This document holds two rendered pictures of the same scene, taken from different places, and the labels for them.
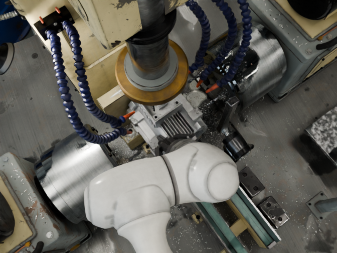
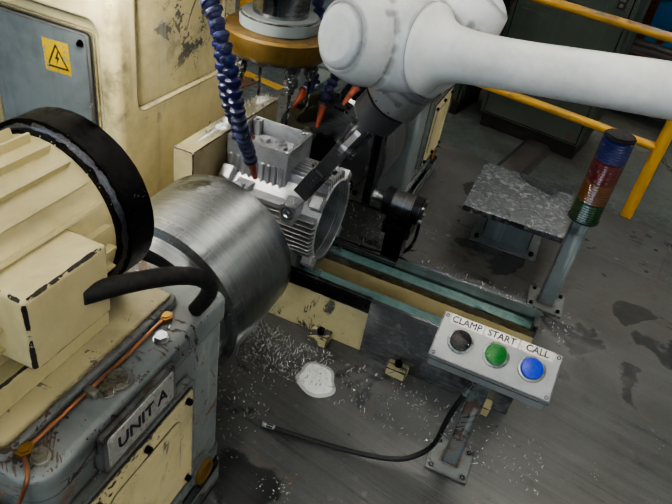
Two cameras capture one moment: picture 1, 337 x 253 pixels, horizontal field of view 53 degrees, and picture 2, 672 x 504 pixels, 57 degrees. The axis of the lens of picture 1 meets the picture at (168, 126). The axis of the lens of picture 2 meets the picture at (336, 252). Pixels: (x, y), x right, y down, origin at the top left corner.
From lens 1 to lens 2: 87 cm
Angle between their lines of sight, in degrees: 43
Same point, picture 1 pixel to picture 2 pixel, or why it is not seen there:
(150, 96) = (300, 42)
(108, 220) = (391, 20)
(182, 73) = not seen: hidden behind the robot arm
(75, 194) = (215, 244)
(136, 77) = (272, 20)
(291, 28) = not seen: hidden behind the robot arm
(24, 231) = (148, 294)
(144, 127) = (261, 195)
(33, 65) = not seen: outside the picture
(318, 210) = (546, 305)
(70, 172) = (191, 212)
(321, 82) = (434, 189)
